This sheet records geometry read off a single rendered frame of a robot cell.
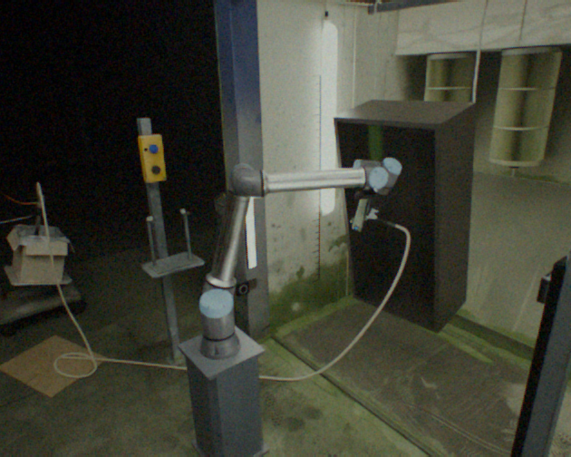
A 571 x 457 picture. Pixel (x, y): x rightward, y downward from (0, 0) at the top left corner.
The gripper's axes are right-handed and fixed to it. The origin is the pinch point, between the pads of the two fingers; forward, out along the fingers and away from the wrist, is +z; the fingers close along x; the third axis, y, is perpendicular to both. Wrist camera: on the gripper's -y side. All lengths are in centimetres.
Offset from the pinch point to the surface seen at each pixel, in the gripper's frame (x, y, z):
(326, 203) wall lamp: 58, -23, 52
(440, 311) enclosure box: -18, 56, 33
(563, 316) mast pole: -98, 40, -78
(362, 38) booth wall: 135, -37, -35
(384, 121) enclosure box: 15.0, -7.8, -47.0
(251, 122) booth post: 41, -81, -6
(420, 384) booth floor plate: -33, 69, 87
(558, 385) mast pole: -106, 47, -64
